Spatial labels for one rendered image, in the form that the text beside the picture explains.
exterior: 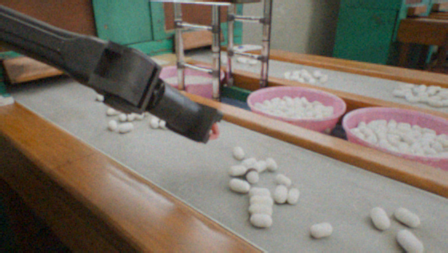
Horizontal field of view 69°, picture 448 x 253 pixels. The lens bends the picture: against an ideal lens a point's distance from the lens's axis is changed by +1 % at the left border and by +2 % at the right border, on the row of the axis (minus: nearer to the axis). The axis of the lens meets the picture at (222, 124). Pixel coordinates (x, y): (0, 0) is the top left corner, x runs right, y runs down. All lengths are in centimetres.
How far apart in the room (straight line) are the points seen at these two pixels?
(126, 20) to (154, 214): 100
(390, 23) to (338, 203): 280
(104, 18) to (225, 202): 94
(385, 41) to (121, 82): 301
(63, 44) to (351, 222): 48
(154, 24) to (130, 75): 101
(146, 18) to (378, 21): 235
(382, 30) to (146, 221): 302
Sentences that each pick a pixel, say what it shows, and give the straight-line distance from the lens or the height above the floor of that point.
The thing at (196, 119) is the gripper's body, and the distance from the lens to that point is 55.
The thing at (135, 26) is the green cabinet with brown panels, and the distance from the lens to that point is 141.
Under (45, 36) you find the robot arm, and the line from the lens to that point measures 50.
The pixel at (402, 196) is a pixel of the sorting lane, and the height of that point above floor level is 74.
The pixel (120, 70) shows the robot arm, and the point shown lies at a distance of 46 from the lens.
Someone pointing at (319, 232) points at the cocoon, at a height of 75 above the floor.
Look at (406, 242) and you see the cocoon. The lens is 52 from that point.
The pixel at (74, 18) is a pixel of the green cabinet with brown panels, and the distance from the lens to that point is 129.
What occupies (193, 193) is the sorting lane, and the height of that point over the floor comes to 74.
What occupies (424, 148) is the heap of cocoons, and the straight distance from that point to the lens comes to 83.
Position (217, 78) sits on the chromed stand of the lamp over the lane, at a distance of 91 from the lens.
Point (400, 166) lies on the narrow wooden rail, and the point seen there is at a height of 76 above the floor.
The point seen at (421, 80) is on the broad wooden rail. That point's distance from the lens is 132.
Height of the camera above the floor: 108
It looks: 24 degrees down
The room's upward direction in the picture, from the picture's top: straight up
